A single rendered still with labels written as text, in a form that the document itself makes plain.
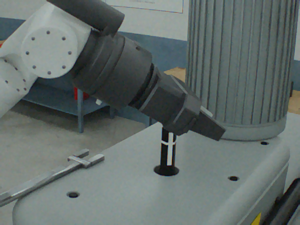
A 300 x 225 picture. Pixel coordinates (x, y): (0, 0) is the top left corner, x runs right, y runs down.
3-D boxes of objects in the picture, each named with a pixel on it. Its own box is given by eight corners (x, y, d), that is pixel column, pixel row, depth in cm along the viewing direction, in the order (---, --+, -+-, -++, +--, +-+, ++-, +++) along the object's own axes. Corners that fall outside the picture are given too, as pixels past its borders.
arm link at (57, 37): (89, 114, 53) (6, 70, 49) (90, 78, 63) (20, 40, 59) (142, 38, 49) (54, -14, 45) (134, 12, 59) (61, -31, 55)
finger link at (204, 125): (214, 143, 62) (179, 123, 59) (227, 123, 61) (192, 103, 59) (218, 147, 60) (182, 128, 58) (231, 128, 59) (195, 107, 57)
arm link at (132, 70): (152, 120, 68) (84, 84, 64) (186, 67, 66) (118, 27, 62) (171, 156, 57) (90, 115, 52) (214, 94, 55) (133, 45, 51)
